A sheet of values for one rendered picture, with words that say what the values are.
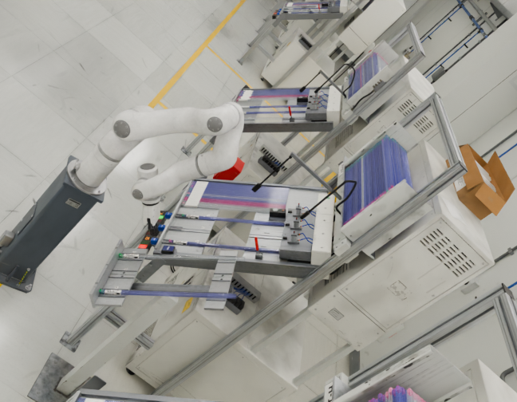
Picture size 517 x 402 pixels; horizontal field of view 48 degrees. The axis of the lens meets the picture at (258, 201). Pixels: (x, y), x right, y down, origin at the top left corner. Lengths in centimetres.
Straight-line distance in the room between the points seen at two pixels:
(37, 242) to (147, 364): 79
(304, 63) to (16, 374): 510
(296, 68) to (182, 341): 470
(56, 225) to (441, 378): 178
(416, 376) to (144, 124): 136
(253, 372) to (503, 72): 362
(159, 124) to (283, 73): 479
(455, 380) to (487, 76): 414
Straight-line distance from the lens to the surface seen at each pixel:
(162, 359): 292
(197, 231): 264
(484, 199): 261
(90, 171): 251
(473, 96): 551
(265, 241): 257
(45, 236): 277
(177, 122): 226
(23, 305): 298
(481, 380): 163
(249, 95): 423
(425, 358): 152
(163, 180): 232
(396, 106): 362
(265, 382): 288
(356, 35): 683
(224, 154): 222
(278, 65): 697
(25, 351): 287
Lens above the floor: 227
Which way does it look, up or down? 27 degrees down
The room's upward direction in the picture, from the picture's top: 48 degrees clockwise
